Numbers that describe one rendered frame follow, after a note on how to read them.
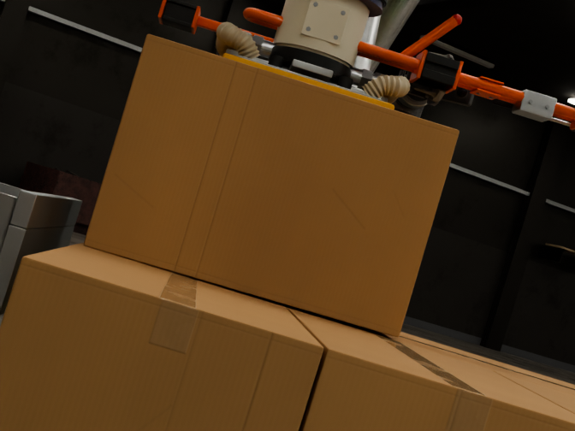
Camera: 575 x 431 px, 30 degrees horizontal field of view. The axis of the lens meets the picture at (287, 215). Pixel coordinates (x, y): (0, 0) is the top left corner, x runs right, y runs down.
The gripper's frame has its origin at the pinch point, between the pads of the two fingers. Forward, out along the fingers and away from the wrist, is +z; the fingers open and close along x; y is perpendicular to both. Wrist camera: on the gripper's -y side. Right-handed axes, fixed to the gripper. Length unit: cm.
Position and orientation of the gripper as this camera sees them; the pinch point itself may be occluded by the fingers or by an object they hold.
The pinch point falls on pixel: (448, 76)
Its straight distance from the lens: 223.4
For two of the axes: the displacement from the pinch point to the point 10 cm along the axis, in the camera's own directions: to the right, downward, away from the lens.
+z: 0.8, -0.1, -10.0
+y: -9.5, -2.9, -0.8
